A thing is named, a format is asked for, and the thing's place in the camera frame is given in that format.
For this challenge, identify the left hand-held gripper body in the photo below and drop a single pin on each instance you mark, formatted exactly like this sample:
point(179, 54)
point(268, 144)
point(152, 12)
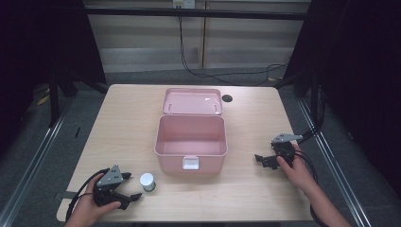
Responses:
point(109, 178)

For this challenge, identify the person's right hand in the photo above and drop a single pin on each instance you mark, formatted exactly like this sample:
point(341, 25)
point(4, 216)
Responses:
point(298, 175)

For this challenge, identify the small jar with white lid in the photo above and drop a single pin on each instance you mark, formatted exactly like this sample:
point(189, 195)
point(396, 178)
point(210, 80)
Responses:
point(147, 181)

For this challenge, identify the small black floor strip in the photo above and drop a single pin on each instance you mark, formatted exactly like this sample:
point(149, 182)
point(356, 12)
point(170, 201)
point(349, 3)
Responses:
point(77, 132)

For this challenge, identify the black metal stand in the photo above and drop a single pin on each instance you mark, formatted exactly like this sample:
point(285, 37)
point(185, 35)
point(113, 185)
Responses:
point(310, 91)
point(54, 101)

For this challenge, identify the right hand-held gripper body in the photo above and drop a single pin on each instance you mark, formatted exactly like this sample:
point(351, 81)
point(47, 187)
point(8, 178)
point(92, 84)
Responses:
point(284, 150)

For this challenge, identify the aluminium floor rail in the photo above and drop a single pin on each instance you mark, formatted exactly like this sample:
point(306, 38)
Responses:
point(334, 170)
point(28, 176)

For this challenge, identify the pink storage box with lid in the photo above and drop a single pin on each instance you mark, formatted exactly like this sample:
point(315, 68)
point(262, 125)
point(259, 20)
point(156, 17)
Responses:
point(190, 138)

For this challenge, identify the yellow tape piece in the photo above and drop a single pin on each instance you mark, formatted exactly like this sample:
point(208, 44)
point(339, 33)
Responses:
point(43, 100)

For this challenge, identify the person's left hand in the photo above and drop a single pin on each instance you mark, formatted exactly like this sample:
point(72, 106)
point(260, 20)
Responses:
point(86, 209)

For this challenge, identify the black horizontal frame bar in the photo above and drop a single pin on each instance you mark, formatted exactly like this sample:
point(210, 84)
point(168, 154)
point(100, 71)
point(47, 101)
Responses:
point(195, 13)

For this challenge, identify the black curtain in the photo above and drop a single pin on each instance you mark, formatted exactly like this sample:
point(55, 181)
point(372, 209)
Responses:
point(362, 78)
point(38, 47)

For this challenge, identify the white wall socket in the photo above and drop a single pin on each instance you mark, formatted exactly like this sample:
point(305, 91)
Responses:
point(183, 3)

